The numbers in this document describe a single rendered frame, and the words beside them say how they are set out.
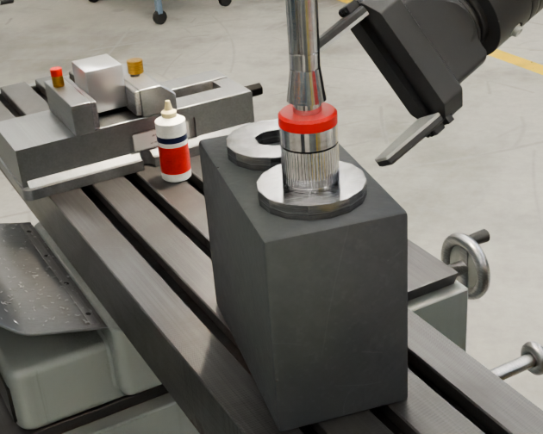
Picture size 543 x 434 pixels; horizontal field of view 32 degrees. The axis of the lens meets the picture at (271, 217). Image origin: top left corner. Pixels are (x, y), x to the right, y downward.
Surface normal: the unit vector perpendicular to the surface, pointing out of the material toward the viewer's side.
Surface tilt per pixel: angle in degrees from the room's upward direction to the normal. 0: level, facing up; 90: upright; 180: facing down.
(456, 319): 90
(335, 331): 90
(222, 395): 0
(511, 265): 0
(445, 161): 0
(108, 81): 90
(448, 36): 63
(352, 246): 90
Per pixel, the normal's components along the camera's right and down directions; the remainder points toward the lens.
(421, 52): 0.36, -0.05
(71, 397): 0.48, 0.38
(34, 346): -0.07, -0.88
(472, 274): -0.87, 0.28
